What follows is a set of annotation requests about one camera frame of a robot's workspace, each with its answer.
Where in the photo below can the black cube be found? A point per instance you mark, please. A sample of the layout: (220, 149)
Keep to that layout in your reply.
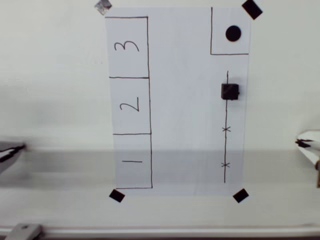
(229, 91)

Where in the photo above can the black tape piece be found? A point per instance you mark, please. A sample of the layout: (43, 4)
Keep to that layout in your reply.
(240, 195)
(116, 195)
(252, 9)

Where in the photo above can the black round disc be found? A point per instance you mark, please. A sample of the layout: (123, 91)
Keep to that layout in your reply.
(233, 33)

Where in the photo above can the white paper sheet with markings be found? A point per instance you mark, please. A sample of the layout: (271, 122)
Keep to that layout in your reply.
(180, 100)

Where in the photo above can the shiny grey tape piece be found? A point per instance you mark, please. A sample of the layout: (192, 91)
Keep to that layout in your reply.
(103, 6)

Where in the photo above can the grey metal bracket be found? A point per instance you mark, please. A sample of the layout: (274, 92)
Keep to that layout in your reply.
(23, 231)

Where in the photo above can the aluminium rail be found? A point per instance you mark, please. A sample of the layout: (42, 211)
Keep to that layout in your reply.
(175, 233)

